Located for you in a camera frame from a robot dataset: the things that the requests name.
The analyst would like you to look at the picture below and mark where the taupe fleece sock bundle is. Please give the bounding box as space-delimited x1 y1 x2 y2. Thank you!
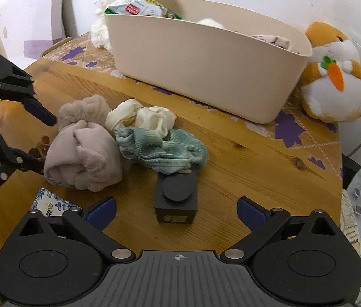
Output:
44 94 122 192

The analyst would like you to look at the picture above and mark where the small black box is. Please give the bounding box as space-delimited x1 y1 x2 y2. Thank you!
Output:
153 173 198 225

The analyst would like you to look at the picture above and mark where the green knit sock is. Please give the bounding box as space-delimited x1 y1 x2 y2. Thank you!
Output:
115 127 208 175

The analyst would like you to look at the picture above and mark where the purple flower table runner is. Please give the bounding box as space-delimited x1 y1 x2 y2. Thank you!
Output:
39 34 343 180

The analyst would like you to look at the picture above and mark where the cream sock bundle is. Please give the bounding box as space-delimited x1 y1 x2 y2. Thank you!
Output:
105 98 177 139

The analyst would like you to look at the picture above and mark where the colourful snack bag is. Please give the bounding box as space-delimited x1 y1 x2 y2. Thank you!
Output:
104 0 182 19

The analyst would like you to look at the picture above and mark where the orange white hamster plush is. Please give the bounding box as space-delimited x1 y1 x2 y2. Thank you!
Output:
299 21 361 123

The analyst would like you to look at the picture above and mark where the beige plastic storage bin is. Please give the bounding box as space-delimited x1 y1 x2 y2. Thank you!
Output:
106 0 312 123

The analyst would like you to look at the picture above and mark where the pink white cloth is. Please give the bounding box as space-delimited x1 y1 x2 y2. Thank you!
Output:
251 35 291 51

